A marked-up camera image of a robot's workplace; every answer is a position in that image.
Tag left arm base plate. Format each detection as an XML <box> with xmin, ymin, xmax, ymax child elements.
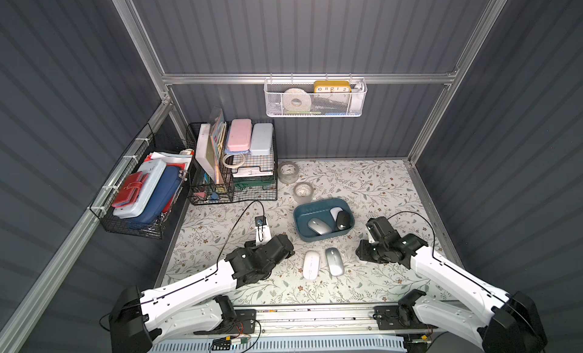
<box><xmin>194</xmin><ymin>309</ymin><xmax>257</xmax><ymax>336</ymax></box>

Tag white wire wall basket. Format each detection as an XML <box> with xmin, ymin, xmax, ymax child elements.
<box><xmin>264</xmin><ymin>76</ymin><xmax>368</xmax><ymax>118</ymax></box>

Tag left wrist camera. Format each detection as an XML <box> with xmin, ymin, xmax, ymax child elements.
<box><xmin>254</xmin><ymin>216</ymin><xmax>272</xmax><ymax>246</ymax></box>

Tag red wallet pouch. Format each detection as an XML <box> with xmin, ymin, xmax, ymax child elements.
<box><xmin>112</xmin><ymin>172</ymin><xmax>148</xmax><ymax>209</ymax></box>

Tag white computer mouse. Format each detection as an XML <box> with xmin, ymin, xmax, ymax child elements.
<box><xmin>302</xmin><ymin>251</ymin><xmax>320</xmax><ymax>281</ymax></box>

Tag white flat case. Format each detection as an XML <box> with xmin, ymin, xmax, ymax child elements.
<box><xmin>112</xmin><ymin>159</ymin><xmax>167</xmax><ymax>219</ymax></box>

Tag light blue pencil case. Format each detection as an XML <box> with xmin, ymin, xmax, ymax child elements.
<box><xmin>249</xmin><ymin>123</ymin><xmax>273</xmax><ymax>156</ymax></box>

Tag silver grey computer mouse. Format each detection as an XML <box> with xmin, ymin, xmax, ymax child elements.
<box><xmin>325</xmin><ymin>248</ymin><xmax>345</xmax><ymax>277</ymax></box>

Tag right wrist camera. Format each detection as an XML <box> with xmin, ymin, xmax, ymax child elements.
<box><xmin>366</xmin><ymin>216</ymin><xmax>396</xmax><ymax>243</ymax></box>

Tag dark blue pouch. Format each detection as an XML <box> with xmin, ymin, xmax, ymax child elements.
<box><xmin>125</xmin><ymin>166</ymin><xmax>182</xmax><ymax>230</ymax></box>

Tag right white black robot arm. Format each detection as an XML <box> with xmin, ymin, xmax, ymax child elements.
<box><xmin>355</xmin><ymin>233</ymin><xmax>548</xmax><ymax>352</ymax></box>

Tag black wire desk organizer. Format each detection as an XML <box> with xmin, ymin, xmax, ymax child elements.
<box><xmin>188</xmin><ymin>120</ymin><xmax>277</xmax><ymax>206</ymax></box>

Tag black wire side basket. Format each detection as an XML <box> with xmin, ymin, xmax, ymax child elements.
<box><xmin>89</xmin><ymin>125</ymin><xmax>196</xmax><ymax>239</ymax></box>

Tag white mouse with grey logo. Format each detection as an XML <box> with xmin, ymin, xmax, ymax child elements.
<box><xmin>330</xmin><ymin>207</ymin><xmax>343</xmax><ymax>221</ymax></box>

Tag yellow digital clock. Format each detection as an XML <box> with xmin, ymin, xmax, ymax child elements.
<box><xmin>314</xmin><ymin>81</ymin><xmax>352</xmax><ymax>93</ymax></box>

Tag upright books and folders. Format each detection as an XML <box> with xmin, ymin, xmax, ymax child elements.
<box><xmin>195</xmin><ymin>107</ymin><xmax>226</xmax><ymax>185</ymax></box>

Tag black computer mouse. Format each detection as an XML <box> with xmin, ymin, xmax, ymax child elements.
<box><xmin>336</xmin><ymin>210</ymin><xmax>352</xmax><ymax>231</ymax></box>

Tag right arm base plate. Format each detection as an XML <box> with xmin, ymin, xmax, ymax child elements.
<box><xmin>373</xmin><ymin>305</ymin><xmax>436</xmax><ymax>330</ymax></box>

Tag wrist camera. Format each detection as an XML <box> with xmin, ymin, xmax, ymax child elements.
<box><xmin>254</xmin><ymin>216</ymin><xmax>272</xmax><ymax>246</ymax></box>
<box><xmin>366</xmin><ymin>216</ymin><xmax>396</xmax><ymax>243</ymax></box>

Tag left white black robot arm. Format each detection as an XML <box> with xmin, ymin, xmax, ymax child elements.
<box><xmin>108</xmin><ymin>235</ymin><xmax>294</xmax><ymax>352</ymax></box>

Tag white tape roll in basket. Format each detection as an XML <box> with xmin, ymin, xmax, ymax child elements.
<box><xmin>282</xmin><ymin>88</ymin><xmax>312</xmax><ymax>112</ymax></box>

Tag clear tape roll rear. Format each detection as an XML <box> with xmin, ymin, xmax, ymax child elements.
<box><xmin>277</xmin><ymin>162</ymin><xmax>300</xmax><ymax>184</ymax></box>

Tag teal plastic storage box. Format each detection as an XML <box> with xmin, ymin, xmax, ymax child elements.
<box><xmin>293</xmin><ymin>198</ymin><xmax>355</xmax><ymax>243</ymax></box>

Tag clear tape roll front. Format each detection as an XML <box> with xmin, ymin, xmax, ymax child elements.
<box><xmin>293</xmin><ymin>182</ymin><xmax>314</xmax><ymax>204</ymax></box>

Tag pink pencil case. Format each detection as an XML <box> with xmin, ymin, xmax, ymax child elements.
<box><xmin>226</xmin><ymin>118</ymin><xmax>253</xmax><ymax>153</ymax></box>

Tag clear tape roll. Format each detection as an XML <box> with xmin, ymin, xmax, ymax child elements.
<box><xmin>277</xmin><ymin>162</ymin><xmax>300</xmax><ymax>184</ymax></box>
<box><xmin>293</xmin><ymin>182</ymin><xmax>314</xmax><ymax>204</ymax></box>

